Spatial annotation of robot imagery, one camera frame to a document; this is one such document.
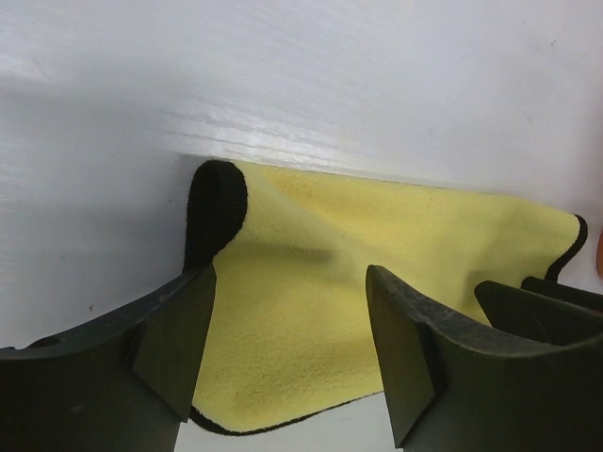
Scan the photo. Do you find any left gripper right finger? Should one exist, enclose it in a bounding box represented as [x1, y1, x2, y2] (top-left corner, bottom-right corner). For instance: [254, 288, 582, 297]
[366, 266, 602, 451]

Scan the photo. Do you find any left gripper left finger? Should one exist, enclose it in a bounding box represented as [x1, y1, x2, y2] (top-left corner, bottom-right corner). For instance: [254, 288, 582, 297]
[1, 266, 217, 451]

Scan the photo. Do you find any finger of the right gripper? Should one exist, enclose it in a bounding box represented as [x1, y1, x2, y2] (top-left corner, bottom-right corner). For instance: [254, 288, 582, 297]
[474, 281, 602, 344]
[521, 277, 603, 311]

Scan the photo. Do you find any yellow towel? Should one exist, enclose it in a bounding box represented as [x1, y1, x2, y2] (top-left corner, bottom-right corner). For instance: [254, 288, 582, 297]
[184, 160, 588, 436]

